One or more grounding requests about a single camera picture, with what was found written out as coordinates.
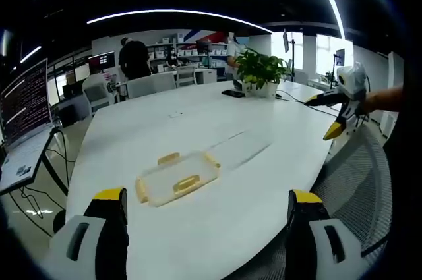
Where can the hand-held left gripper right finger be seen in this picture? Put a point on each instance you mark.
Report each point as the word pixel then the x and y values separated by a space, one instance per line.
pixel 316 247

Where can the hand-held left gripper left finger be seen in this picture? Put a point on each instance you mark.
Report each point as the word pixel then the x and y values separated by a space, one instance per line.
pixel 82 247

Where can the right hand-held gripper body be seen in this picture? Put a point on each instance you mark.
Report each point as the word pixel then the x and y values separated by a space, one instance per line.
pixel 352 82

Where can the clear lid with yellow buckles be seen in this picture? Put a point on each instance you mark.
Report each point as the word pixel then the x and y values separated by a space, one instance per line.
pixel 184 185

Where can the white mesh office chair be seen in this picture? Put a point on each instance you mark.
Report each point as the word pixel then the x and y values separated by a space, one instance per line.
pixel 359 178

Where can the monitor on pole stand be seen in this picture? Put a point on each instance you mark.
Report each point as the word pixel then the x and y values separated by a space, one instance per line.
pixel 286 41

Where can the green potted plant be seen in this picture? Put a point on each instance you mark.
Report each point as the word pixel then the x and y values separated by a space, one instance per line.
pixel 260 69

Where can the black phone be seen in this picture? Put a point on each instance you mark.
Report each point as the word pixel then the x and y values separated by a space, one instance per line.
pixel 233 93

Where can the white side desk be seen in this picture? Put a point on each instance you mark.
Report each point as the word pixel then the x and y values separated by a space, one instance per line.
pixel 23 158

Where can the white storage shelves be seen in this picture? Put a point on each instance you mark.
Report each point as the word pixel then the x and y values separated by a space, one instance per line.
pixel 194 51

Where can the laptop on stand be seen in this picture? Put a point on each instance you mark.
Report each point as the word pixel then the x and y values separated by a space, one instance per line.
pixel 24 102

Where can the small dark monitor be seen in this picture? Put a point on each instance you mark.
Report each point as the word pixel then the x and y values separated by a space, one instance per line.
pixel 101 61

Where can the camera on tripod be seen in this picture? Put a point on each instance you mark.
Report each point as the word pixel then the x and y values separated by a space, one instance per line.
pixel 339 59

